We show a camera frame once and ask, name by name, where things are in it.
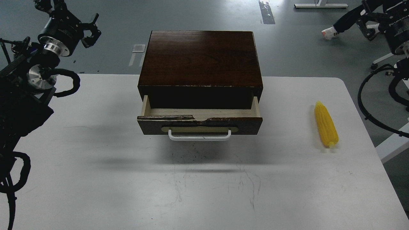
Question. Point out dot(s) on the dark wooden cabinet box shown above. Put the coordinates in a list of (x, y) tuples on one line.
[(201, 70)]

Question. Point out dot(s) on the black floor tape patch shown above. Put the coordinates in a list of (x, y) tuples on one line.
[(266, 12)]

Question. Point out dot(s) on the yellow corn cob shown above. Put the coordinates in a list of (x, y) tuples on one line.
[(326, 128)]

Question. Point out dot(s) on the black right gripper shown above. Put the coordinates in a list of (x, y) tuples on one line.
[(396, 30)]

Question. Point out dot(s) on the wooden drawer with white handle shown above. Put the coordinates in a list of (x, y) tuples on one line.
[(200, 124)]

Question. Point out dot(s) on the white side table edge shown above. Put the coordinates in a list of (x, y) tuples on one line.
[(391, 147)]

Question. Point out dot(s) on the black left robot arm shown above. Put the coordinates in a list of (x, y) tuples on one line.
[(28, 83)]

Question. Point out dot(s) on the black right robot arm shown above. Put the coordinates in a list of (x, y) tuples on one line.
[(399, 72)]

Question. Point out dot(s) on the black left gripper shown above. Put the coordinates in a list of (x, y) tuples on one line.
[(64, 28)]

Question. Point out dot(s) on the white desk leg base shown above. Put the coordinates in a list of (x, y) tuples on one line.
[(318, 4)]

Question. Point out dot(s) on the white office chair base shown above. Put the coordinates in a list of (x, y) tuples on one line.
[(375, 63)]

